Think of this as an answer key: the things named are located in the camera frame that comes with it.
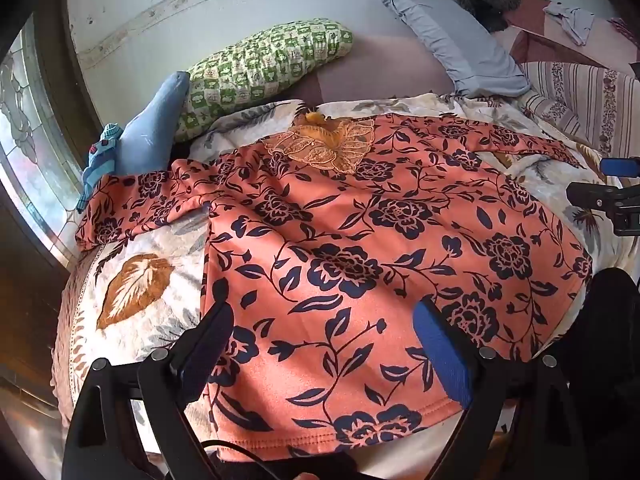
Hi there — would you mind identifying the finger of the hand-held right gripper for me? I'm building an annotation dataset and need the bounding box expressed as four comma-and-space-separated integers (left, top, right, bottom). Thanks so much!
566, 182, 626, 209
600, 157, 640, 177

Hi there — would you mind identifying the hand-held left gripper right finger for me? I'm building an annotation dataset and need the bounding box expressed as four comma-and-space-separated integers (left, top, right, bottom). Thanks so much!
412, 297, 591, 480

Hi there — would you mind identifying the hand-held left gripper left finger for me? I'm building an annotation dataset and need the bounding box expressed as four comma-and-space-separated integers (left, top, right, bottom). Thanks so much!
62, 300, 236, 480

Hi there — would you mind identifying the orange floral top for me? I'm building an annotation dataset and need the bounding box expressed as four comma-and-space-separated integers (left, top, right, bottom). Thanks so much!
75, 112, 593, 463

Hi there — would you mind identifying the striped floral pillow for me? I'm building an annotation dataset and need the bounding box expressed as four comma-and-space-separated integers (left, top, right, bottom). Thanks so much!
517, 60, 640, 158

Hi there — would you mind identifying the cream leaf-print blanket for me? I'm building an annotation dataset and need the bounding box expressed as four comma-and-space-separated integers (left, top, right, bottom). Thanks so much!
50, 92, 640, 461

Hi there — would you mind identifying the person's dark clothing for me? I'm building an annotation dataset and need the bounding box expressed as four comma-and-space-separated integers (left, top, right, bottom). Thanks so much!
560, 267, 640, 480

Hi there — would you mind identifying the maroon cloth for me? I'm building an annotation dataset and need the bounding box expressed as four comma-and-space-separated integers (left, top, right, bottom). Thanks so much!
502, 0, 640, 68

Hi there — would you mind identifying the light grey garment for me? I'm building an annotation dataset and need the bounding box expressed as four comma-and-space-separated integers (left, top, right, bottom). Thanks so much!
544, 2, 596, 47

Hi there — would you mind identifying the grey-blue ruffled pillow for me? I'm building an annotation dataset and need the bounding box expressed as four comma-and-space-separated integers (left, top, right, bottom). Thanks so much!
375, 0, 531, 98

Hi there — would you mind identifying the teal patterned cloth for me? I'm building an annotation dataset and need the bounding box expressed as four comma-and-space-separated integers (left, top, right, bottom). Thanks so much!
77, 122, 125, 211

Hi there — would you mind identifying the blue-grey cloth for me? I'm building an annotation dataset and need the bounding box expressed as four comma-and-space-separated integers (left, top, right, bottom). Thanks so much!
112, 71, 191, 176

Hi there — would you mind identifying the mauve bedsheet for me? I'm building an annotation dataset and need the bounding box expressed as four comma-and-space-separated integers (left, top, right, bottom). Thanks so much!
295, 34, 461, 106

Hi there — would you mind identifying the stained glass window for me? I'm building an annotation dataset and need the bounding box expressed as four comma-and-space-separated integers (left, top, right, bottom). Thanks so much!
0, 15, 86, 266

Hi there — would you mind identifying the green checked pillow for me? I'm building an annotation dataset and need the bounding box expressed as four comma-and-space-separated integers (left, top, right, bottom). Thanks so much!
172, 18, 353, 143

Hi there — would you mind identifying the black cable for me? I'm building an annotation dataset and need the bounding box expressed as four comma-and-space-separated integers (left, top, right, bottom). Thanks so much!
200, 440, 321, 480

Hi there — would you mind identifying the brown wooden window frame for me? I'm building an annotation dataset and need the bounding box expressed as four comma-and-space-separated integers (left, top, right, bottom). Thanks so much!
30, 0, 106, 161

